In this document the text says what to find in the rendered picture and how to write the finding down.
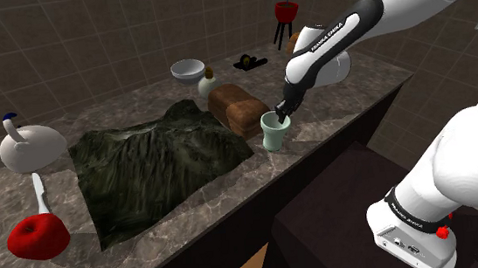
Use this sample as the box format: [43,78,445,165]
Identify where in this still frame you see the brown round object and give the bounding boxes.
[284,31,303,57]

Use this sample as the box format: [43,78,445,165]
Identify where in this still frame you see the brown bread loaf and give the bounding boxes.
[205,80,274,143]

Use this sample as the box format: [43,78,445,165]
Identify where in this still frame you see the white knife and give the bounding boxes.
[31,171,51,216]

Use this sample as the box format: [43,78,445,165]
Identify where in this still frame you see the white teapot with blue tip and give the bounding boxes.
[0,107,70,176]

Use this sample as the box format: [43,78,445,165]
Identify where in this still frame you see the dark green cloth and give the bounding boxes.
[65,93,261,255]

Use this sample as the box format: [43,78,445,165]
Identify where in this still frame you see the white bottle with brown stopper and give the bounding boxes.
[195,65,223,100]

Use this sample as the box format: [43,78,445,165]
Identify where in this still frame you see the pale green cup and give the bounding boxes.
[260,109,294,154]

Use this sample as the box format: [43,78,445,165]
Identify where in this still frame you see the black and yellow tool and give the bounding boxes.
[232,52,270,73]

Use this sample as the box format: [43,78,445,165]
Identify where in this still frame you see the white bowl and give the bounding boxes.
[170,57,208,87]

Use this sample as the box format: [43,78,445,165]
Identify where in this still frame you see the red apple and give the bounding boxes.
[4,210,73,265]

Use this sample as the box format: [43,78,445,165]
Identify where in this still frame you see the red pot on black stand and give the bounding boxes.
[270,0,303,52]

